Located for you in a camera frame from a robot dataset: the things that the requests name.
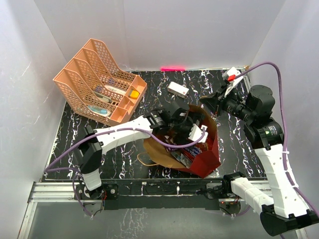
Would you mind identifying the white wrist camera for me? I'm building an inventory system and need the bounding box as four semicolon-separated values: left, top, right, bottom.
222;67;243;97
188;124;208;143

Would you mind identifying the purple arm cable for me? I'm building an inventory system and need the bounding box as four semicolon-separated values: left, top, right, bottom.
44;125;209;220
238;61;319;239

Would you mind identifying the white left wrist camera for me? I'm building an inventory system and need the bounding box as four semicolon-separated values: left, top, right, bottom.
188;124;208;143

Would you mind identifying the blue white item in organizer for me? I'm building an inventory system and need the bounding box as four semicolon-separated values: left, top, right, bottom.
87;105;111;117

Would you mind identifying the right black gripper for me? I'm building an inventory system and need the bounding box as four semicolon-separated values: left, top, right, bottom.
199;83;255;123

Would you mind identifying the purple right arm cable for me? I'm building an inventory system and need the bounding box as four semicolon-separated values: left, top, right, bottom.
238;61;319;239

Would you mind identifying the silver blue snack wrapper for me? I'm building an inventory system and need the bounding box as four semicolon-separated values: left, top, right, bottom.
171;151;192;168

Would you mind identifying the orange yellow block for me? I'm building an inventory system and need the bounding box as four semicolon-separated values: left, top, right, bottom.
129;90;140;99

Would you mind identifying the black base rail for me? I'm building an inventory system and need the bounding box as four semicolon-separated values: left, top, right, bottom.
74;178;250;212

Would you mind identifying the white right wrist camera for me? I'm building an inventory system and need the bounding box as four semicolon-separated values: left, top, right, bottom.
222;67;243;97

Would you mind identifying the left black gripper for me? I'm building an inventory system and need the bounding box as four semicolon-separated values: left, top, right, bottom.
169;113;204;149

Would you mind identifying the red candy bag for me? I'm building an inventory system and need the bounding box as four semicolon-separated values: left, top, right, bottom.
181;138;214;161

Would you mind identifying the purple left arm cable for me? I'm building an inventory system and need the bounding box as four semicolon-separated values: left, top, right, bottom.
44;125;209;220

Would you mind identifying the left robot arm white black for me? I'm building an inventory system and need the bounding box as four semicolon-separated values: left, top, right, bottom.
73;101;208;199

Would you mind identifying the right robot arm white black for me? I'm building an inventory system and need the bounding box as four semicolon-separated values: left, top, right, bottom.
199;85;319;236

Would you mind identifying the white packet in organizer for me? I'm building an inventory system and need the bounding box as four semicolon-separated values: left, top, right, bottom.
104;85;126;98

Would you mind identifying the red brown paper bag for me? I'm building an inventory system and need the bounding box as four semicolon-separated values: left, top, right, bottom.
143;105;221;178

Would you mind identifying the small white red box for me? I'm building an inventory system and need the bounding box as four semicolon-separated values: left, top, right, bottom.
167;82;189;99

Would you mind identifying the pink plastic file organizer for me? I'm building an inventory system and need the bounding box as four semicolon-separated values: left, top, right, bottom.
53;38;148;126

